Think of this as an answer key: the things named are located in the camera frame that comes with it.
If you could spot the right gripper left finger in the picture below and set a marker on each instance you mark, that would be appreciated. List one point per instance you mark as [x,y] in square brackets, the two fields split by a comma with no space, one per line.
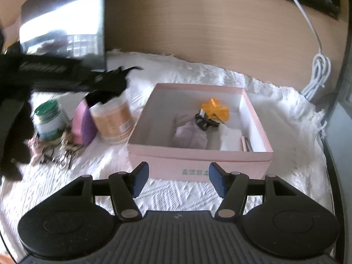
[139,176]

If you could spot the leopard fur tail keychain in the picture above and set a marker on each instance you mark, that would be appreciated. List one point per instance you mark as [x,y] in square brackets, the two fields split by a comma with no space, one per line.
[67,141]

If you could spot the clear jar beige lid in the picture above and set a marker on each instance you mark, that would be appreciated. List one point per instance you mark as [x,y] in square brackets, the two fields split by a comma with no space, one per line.
[113,119]

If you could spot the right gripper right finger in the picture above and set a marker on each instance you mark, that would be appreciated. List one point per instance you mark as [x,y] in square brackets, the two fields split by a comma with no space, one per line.
[219,178]

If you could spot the pink gingham cloth pouch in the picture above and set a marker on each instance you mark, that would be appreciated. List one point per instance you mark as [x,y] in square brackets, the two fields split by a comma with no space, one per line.
[34,147]

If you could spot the lilac fluffy item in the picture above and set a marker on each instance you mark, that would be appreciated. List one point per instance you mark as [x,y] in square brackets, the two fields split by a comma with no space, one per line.
[188,135]

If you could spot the pink cardboard box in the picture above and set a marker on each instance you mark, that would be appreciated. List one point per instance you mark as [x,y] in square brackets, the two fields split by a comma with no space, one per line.
[151,139]

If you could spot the green lid glass jar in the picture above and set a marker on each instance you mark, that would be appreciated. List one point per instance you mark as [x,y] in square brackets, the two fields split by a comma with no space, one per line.
[50,120]

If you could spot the white folded cloth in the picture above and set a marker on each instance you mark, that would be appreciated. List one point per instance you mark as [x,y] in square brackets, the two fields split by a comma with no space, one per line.
[230,139]

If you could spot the white textured blanket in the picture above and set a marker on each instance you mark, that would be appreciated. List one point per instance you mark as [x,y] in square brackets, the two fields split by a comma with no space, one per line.
[291,123]

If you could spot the black bow hair clip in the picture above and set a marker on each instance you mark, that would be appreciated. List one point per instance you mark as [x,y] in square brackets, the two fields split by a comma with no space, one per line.
[108,85]

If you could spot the pink purple sponge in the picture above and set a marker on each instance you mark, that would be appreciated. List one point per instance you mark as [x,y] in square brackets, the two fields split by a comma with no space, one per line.
[83,127]

